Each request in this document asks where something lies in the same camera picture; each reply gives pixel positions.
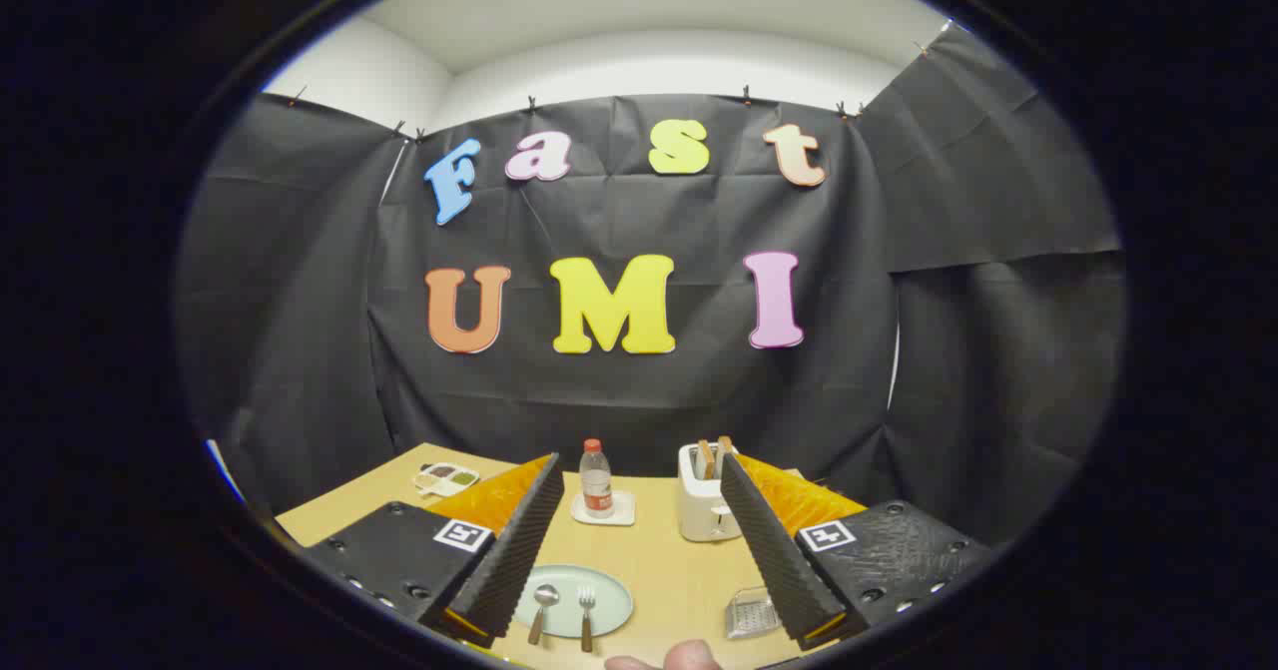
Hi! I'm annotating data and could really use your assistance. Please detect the metal wire basket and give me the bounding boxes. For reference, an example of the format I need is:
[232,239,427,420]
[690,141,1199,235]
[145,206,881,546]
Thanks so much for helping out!
[725,587,782,641]

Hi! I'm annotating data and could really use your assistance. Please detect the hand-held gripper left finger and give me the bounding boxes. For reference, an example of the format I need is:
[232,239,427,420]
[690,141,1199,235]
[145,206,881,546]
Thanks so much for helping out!
[300,453,565,649]

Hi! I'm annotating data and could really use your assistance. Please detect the white divided sauce dish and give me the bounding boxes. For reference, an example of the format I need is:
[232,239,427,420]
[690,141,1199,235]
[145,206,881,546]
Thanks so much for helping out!
[413,462,481,498]

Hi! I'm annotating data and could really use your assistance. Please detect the black backdrop cloth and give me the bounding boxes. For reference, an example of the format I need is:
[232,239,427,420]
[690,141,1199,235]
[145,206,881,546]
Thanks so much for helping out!
[175,21,1129,551]

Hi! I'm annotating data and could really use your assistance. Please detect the white toaster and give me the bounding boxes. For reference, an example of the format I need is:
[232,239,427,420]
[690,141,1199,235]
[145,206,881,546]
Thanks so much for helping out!
[677,442,742,543]

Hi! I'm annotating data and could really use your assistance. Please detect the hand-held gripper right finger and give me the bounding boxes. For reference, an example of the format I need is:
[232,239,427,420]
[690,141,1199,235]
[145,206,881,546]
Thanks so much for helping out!
[719,452,994,651]

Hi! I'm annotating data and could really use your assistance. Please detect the light green plate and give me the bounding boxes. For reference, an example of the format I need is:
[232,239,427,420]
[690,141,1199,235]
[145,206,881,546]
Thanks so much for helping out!
[514,564,635,639]

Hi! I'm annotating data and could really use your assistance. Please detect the clear water bottle red cap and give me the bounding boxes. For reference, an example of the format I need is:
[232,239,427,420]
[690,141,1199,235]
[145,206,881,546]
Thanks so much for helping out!
[580,438,613,519]

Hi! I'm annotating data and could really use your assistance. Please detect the white square coaster tray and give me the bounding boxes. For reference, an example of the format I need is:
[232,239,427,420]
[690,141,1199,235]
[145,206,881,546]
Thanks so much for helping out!
[570,490,637,527]

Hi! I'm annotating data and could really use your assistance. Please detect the metal spoon wooden handle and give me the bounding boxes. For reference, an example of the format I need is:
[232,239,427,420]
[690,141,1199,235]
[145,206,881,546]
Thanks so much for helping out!
[527,584,561,646]

